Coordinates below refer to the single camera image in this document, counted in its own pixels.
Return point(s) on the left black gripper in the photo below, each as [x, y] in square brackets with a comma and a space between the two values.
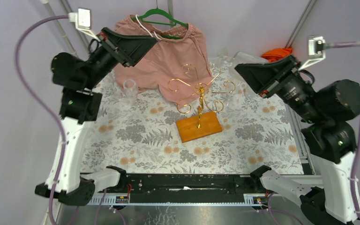
[116, 50]

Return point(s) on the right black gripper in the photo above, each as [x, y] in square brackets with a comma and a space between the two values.
[266, 78]

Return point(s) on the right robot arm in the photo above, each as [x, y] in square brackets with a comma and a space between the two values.
[329, 137]

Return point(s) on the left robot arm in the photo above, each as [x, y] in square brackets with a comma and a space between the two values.
[78, 112]

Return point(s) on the gold wine glass rack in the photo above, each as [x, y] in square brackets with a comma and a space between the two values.
[201, 89]

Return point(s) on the wooden rack base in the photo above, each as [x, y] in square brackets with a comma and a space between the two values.
[193, 128]

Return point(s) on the orange cloth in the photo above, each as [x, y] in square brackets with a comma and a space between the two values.
[277, 54]

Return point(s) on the green clothes hanger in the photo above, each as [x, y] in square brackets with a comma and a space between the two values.
[157, 16]

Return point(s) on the pink shorts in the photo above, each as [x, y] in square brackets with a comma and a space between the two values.
[175, 64]

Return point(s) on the floral table cloth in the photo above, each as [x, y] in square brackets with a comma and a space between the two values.
[140, 135]

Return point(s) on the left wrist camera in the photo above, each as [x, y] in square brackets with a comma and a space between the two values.
[82, 21]

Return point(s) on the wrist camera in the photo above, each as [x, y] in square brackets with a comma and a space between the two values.
[315, 51]
[82, 21]

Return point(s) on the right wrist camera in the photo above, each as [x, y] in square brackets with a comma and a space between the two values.
[315, 51]

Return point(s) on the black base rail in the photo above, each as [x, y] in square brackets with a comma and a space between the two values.
[187, 188]

